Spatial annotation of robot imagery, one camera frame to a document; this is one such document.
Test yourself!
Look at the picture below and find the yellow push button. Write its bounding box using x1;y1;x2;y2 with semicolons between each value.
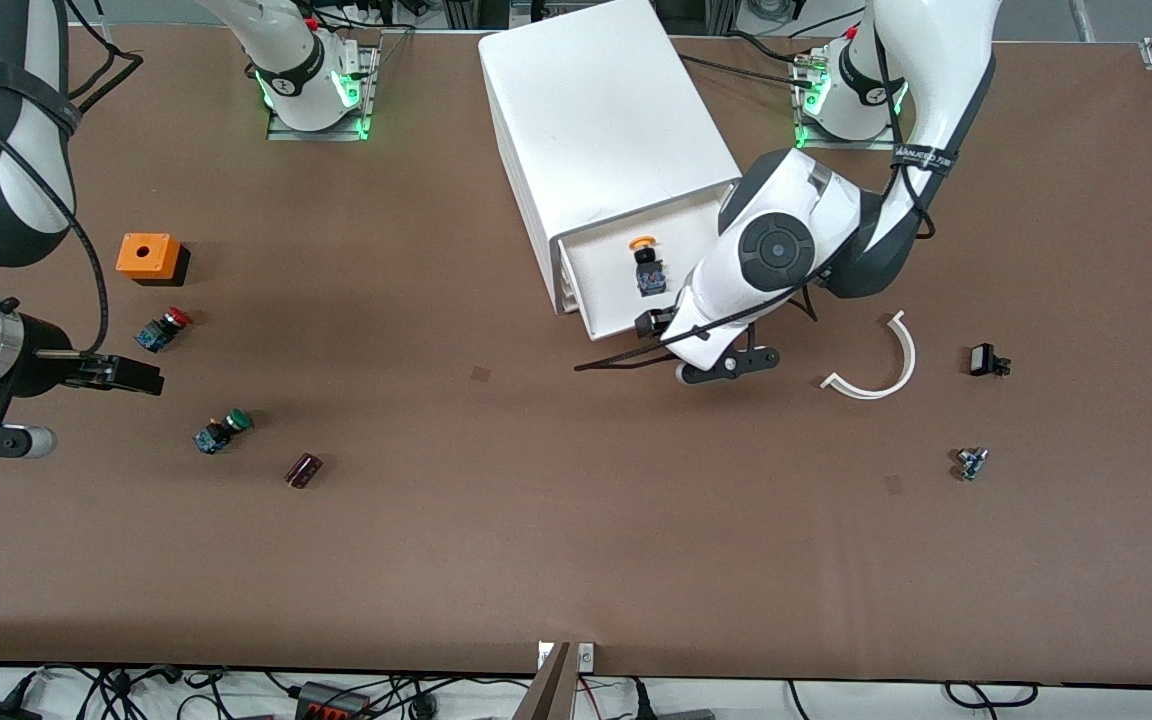
629;235;669;298

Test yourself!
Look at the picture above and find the white plastic drawer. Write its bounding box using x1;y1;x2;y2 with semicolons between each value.
558;190;737;337

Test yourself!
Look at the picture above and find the red push button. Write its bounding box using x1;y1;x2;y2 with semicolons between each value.
134;307;193;353

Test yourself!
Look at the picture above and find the green push button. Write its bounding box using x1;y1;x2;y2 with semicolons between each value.
194;408;253;456

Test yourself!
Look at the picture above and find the white drawer cabinet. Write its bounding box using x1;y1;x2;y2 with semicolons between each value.
477;0;745;316

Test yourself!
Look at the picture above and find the white curved plastic strip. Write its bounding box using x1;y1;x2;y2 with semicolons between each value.
820;310;917;401

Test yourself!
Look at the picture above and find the black red power strip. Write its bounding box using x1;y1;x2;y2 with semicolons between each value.
296;682;373;720

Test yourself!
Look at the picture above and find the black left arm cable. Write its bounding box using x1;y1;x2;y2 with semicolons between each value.
574;0;937;373

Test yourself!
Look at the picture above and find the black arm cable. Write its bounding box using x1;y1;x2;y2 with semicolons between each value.
574;0;937;373
0;0;145;359

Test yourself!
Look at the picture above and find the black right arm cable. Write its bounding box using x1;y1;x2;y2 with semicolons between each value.
0;0;145;359

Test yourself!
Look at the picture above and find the orange button enclosure box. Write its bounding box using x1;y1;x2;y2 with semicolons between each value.
116;233;191;287

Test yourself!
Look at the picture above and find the black table cable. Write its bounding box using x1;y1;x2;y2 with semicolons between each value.
726;30;823;65
681;54;809;87

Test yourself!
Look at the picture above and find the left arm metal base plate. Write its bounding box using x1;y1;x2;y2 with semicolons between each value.
794;50;902;151

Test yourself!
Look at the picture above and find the black cable tangle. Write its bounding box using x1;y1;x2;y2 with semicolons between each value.
6;662;287;720

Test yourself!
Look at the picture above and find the small white bracket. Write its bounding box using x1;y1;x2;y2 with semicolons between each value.
537;642;595;671

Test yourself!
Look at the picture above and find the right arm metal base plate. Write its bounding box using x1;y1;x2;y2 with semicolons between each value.
266;45;379;141

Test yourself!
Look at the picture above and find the wooden post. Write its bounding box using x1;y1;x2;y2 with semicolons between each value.
511;642;577;720

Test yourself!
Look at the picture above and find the black cable loop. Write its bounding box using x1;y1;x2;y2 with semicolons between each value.
944;682;1039;709

